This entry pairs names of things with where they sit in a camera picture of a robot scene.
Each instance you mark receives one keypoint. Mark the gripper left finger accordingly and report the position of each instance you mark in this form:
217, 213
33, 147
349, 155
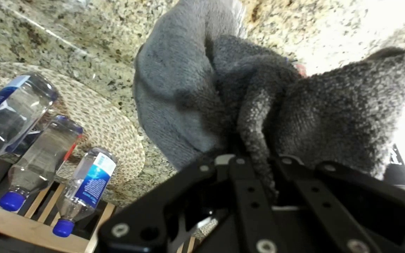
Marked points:
174, 191

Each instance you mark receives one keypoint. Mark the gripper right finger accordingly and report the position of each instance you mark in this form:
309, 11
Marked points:
371, 196

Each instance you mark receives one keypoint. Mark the large clear water bottle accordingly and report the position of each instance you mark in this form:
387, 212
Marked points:
16, 112

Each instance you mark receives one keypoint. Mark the grey terry cloth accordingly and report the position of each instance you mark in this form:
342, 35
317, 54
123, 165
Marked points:
185, 88

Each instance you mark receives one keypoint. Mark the small bottle blue white label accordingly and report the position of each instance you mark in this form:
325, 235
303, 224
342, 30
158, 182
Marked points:
90, 182

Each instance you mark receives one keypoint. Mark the clear bottle red label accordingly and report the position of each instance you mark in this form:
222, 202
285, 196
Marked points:
44, 158

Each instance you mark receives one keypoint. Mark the small red object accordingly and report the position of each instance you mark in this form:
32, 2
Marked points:
300, 69

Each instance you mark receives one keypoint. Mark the wooden slatted rack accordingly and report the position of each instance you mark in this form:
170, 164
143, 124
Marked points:
19, 228

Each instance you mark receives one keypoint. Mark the round woven placemat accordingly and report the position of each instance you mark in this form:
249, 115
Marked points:
100, 119

